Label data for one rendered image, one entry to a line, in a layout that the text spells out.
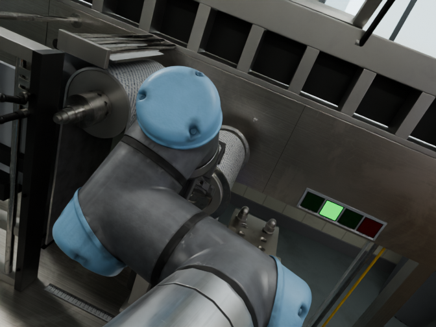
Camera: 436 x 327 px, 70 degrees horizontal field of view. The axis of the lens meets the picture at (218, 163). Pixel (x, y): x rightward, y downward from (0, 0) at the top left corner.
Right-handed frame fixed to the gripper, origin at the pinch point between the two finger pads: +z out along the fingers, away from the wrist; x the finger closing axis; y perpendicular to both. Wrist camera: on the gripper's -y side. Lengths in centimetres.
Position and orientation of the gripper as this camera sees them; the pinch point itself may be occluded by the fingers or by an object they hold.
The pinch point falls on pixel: (190, 191)
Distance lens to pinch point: 60.3
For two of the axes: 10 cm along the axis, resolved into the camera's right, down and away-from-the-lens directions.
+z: -0.3, 2.6, 9.7
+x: -9.1, -4.1, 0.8
